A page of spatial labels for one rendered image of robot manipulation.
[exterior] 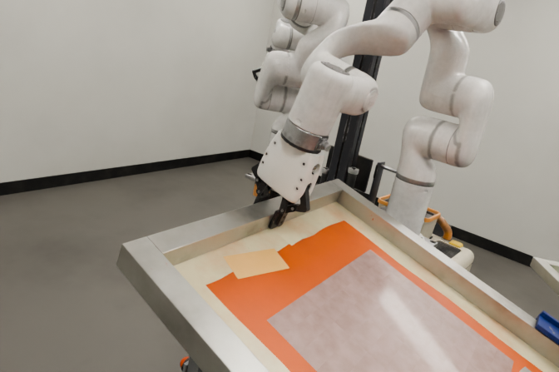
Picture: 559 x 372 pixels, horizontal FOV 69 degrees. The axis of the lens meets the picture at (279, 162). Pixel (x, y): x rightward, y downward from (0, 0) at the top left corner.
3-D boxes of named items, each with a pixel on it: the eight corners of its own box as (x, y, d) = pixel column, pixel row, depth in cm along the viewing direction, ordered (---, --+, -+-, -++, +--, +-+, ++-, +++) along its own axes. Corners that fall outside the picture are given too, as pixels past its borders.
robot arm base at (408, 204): (393, 219, 116) (407, 168, 112) (435, 237, 108) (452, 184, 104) (366, 230, 105) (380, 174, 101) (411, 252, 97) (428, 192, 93)
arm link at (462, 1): (443, 13, 94) (512, 17, 84) (393, 72, 87) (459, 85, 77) (434, -57, 83) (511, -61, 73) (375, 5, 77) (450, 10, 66)
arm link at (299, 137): (343, 139, 69) (336, 153, 70) (304, 113, 73) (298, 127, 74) (320, 142, 63) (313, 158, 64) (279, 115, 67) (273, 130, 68)
